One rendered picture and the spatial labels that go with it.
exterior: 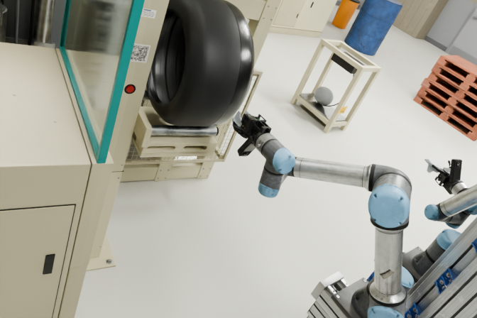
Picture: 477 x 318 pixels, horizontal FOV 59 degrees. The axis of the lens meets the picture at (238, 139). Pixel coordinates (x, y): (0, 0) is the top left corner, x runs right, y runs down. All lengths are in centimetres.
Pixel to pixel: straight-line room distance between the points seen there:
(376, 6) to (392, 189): 684
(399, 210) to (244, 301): 139
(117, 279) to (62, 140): 144
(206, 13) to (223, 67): 21
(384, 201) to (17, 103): 103
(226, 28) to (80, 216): 91
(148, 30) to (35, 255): 88
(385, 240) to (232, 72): 81
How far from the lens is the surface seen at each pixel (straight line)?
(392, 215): 134
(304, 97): 477
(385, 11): 805
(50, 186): 101
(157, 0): 159
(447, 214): 215
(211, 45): 160
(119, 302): 231
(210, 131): 192
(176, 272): 249
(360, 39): 814
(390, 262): 147
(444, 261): 183
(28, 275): 123
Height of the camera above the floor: 190
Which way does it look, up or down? 31 degrees down
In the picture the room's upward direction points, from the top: 24 degrees clockwise
